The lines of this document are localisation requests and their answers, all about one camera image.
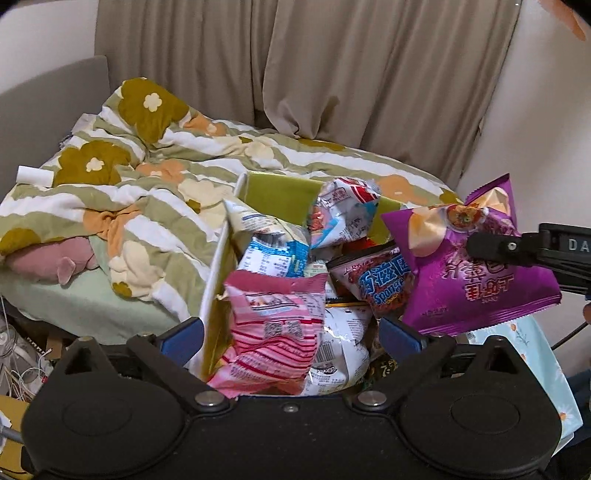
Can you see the cream snack bag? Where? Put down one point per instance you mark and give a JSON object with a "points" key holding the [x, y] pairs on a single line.
{"points": [[254, 219]]}

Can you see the yellow cardboard box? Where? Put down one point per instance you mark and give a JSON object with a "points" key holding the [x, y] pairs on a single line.
{"points": [[9, 415]]}

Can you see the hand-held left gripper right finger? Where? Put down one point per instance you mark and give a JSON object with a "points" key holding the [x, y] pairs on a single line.
{"points": [[398, 333]]}

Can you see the purple snack bag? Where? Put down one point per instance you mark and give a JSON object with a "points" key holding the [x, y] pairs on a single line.
{"points": [[461, 286]]}

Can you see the grey headboard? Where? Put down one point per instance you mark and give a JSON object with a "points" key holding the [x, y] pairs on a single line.
{"points": [[41, 101]]}

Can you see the pale green bed sheet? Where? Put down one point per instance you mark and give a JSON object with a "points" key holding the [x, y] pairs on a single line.
{"points": [[69, 304]]}

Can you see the light blue daisy print cloth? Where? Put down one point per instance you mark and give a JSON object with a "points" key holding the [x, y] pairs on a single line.
{"points": [[531, 350]]}

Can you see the white red striped snack bag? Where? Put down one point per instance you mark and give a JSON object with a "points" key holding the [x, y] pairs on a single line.
{"points": [[341, 212]]}

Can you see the beige curtain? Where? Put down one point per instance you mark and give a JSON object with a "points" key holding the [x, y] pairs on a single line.
{"points": [[323, 69]]}

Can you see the clear plastic container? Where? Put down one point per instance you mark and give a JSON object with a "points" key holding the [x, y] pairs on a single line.
{"points": [[9, 344]]}

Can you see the red blue snack bag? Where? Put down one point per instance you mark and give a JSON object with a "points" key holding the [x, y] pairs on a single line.
{"points": [[374, 281]]}

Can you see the blue white snack bag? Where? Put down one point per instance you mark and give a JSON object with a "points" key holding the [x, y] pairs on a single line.
{"points": [[272, 258]]}

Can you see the white paper roll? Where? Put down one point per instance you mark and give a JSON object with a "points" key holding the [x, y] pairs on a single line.
{"points": [[34, 176]]}

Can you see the person's right hand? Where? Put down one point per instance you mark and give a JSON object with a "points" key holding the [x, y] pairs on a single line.
{"points": [[587, 313]]}

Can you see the pink plush toy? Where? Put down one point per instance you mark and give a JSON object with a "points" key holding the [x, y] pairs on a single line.
{"points": [[51, 258]]}

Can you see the dark snack packet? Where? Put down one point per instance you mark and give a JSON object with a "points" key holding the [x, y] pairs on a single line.
{"points": [[382, 371]]}

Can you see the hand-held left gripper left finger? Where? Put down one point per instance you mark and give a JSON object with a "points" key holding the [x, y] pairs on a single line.
{"points": [[184, 337]]}

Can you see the white orange-edged snack bag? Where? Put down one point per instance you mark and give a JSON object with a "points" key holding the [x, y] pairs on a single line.
{"points": [[341, 350]]}

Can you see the green bear print cardboard box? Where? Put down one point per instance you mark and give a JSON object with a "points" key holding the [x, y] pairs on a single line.
{"points": [[277, 194]]}

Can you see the pink snack bag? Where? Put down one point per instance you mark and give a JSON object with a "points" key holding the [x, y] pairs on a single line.
{"points": [[272, 332]]}

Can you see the striped floral blanket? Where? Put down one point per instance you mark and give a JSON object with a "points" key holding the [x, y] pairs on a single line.
{"points": [[152, 184]]}

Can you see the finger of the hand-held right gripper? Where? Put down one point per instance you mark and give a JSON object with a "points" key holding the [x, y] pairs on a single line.
{"points": [[503, 249]]}

